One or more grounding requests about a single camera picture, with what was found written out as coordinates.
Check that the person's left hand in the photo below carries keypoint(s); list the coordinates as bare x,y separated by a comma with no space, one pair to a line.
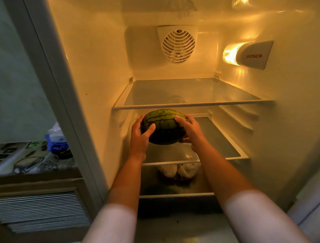
138,144

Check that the person's right hand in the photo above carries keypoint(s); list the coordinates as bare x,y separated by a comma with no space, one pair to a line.
195,134

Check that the person's right thumb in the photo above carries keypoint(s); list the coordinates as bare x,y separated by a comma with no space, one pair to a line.
184,140

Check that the person's left thumb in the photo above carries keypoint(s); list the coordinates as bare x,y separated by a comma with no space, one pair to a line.
149,130

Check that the green striped watermelon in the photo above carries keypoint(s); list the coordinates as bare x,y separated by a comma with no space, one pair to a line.
163,126

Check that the person's right forearm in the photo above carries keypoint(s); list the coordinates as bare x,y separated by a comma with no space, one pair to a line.
230,187

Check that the person's left forearm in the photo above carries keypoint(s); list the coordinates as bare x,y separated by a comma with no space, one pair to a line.
122,190

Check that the white plastic bag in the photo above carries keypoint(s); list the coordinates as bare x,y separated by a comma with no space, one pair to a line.
168,170
188,170

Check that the large glass refrigerator shelf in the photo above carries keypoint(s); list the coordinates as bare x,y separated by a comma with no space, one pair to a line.
190,91

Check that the white refrigerator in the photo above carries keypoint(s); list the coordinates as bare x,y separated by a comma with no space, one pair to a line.
100,75

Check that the white round fan vent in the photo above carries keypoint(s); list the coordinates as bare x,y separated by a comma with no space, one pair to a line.
178,45

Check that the blue packet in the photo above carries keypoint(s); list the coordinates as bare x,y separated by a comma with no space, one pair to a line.
57,145

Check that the white crumpled plastic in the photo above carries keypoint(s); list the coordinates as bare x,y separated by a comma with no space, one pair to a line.
55,131

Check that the white refrigerator lamp housing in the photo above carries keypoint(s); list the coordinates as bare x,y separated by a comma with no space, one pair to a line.
255,55

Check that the patterned tablecloth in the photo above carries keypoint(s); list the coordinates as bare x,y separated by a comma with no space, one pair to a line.
27,160

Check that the white refrigerator door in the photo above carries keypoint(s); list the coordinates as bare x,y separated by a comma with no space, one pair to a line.
306,210

